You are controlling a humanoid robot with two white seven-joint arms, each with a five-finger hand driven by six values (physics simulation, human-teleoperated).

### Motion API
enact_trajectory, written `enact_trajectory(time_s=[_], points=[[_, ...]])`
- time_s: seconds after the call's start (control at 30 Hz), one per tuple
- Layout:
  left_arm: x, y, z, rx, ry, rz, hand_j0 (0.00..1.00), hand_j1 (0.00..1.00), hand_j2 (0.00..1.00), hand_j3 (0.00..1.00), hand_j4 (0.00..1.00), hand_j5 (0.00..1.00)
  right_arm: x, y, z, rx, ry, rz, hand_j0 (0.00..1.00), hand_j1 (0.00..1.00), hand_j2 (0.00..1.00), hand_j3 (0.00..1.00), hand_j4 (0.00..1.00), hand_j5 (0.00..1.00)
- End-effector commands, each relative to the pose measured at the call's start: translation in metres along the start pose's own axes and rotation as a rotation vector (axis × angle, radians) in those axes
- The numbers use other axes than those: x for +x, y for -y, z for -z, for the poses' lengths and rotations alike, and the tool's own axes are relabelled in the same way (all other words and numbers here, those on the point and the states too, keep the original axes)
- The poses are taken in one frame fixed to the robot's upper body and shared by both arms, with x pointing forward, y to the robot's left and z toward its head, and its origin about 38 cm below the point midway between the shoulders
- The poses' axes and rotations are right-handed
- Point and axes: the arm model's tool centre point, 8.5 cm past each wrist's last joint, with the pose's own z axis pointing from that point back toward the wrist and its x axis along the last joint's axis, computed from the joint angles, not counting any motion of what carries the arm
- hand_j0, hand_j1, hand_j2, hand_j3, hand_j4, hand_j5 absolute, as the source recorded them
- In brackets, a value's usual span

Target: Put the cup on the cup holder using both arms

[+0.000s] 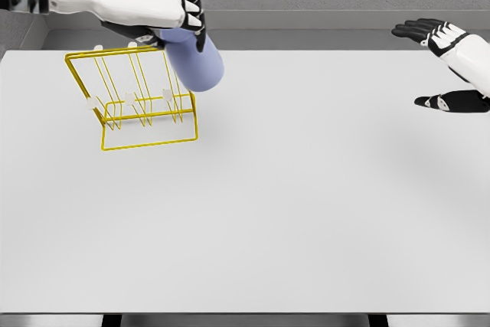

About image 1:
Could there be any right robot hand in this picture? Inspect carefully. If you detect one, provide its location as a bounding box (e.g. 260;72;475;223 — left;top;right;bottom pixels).
390;18;490;114

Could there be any lavender blue cup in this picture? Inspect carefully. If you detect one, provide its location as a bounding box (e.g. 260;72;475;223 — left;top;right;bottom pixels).
158;28;225;93

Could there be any yellow wire cup holder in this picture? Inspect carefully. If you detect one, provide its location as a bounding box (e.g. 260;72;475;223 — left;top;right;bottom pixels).
64;43;199;152

